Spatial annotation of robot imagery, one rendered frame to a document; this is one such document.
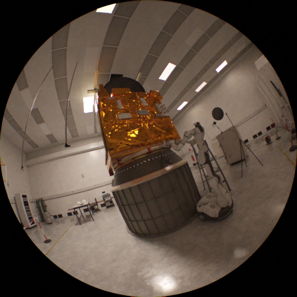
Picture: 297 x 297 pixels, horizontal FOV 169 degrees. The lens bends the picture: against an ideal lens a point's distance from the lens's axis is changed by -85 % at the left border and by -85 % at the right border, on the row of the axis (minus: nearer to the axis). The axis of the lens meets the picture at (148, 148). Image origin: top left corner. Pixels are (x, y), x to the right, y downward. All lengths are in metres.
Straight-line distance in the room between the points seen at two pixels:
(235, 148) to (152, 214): 3.96
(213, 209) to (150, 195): 1.12
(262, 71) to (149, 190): 6.09
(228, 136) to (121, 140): 4.06
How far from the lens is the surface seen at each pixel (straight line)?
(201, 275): 1.38
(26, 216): 7.41
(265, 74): 5.71
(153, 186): 1.81
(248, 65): 9.59
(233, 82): 9.11
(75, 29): 4.07
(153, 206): 1.91
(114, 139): 2.01
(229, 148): 4.72
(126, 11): 4.11
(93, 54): 4.18
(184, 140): 1.52
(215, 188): 1.73
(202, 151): 1.61
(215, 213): 1.81
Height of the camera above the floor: 1.25
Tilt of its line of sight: 13 degrees up
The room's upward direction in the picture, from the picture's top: 22 degrees counter-clockwise
